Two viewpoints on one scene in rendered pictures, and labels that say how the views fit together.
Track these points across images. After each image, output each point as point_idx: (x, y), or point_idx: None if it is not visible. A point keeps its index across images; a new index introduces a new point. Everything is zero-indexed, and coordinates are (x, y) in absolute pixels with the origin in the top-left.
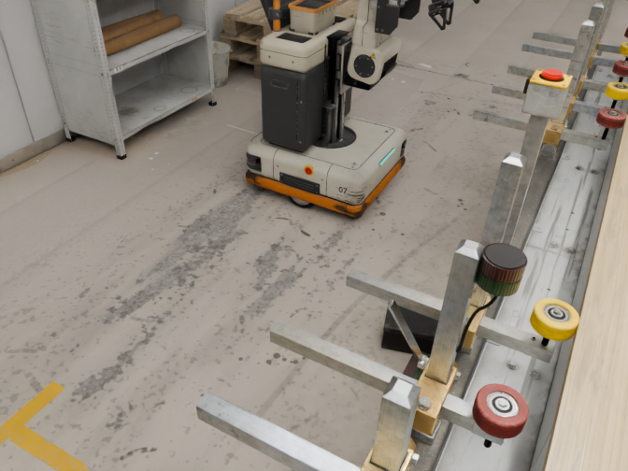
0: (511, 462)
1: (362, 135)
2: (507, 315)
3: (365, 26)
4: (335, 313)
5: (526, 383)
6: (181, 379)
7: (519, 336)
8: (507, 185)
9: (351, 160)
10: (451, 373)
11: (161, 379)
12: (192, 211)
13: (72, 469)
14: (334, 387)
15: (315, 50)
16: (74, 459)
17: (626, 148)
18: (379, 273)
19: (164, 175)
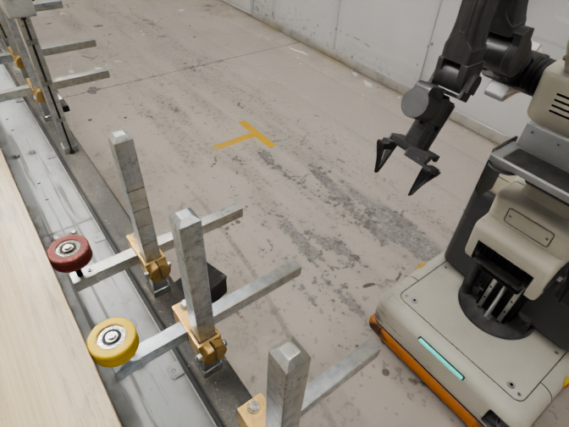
0: (2, 128)
1: (494, 343)
2: (57, 169)
3: (510, 182)
4: (256, 264)
5: (18, 151)
6: (247, 182)
7: (5, 90)
8: None
9: (423, 302)
10: (13, 54)
11: (252, 175)
12: (423, 222)
13: (220, 145)
14: None
15: (505, 178)
16: (225, 146)
17: (14, 202)
18: (285, 317)
19: None
